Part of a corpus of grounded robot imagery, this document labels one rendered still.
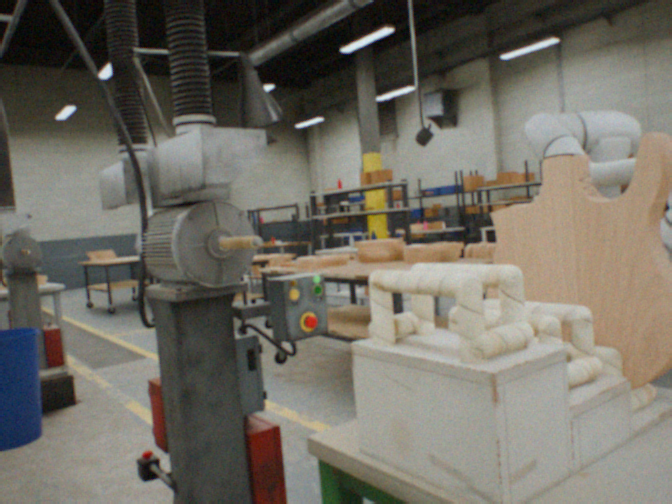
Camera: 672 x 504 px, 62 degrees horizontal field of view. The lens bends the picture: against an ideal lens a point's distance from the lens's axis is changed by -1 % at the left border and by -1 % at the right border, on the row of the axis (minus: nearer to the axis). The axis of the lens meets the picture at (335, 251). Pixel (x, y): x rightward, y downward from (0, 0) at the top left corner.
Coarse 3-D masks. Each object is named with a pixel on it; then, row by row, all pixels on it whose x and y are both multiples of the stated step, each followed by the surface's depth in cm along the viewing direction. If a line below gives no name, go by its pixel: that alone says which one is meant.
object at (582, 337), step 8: (576, 320) 82; (584, 320) 81; (592, 320) 82; (576, 328) 82; (584, 328) 81; (592, 328) 82; (576, 336) 82; (584, 336) 81; (592, 336) 82; (576, 344) 82; (584, 344) 81; (592, 344) 82; (576, 352) 82; (584, 352) 82; (592, 352) 82
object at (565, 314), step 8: (488, 304) 95; (496, 304) 94; (528, 304) 89; (536, 304) 88; (544, 304) 87; (552, 304) 86; (560, 304) 85; (528, 312) 88; (536, 312) 87; (544, 312) 86; (552, 312) 85; (560, 312) 84; (568, 312) 83; (576, 312) 82; (584, 312) 81; (560, 320) 84; (568, 320) 83
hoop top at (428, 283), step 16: (384, 272) 80; (400, 272) 77; (416, 272) 75; (432, 272) 72; (448, 272) 70; (464, 272) 69; (384, 288) 79; (400, 288) 76; (416, 288) 74; (432, 288) 71; (448, 288) 69
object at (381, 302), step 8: (376, 288) 81; (376, 296) 81; (384, 296) 81; (376, 304) 81; (384, 304) 81; (392, 304) 82; (376, 312) 81; (384, 312) 81; (392, 312) 81; (376, 320) 81; (384, 320) 81; (392, 320) 81; (376, 328) 81; (384, 328) 81; (392, 328) 81; (376, 336) 81; (384, 336) 81; (392, 336) 81; (376, 344) 82; (384, 344) 81; (392, 344) 81
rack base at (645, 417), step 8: (640, 408) 90; (648, 408) 90; (656, 408) 90; (664, 408) 89; (632, 416) 87; (640, 416) 87; (648, 416) 87; (656, 416) 87; (664, 416) 88; (640, 424) 84; (648, 424) 85; (656, 424) 86; (640, 432) 83
